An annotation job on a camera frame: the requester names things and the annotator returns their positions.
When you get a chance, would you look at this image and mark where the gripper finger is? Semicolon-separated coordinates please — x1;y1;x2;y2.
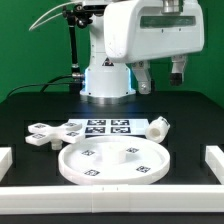
170;55;187;86
131;61;152;94

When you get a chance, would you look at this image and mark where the white cross-shaped table base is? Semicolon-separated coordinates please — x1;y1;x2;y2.
25;122;85;150

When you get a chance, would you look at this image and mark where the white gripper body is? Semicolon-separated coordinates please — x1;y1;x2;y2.
104;0;204;63

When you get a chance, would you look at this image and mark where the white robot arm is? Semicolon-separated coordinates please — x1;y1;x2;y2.
80;0;204;104

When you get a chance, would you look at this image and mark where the white front fence rail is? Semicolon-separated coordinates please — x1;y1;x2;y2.
0;185;224;215

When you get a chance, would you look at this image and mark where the white fence block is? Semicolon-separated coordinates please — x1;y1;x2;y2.
205;146;224;185
0;147;12;182

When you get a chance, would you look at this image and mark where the white fiducial marker sheet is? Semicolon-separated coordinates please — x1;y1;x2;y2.
70;119;149;136

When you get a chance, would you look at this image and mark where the white round table top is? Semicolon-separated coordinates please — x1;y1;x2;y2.
58;136;170;185

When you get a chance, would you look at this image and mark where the black cable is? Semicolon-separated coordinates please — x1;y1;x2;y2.
5;74;75;100

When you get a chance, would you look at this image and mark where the white cable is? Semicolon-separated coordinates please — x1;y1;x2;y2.
28;0;84;32

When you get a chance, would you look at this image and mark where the white left fence block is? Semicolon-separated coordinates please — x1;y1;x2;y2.
0;147;12;182

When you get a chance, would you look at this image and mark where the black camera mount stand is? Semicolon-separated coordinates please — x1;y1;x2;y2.
62;4;92;94

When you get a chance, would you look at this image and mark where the white right fence block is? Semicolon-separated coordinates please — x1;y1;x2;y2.
205;146;224;185

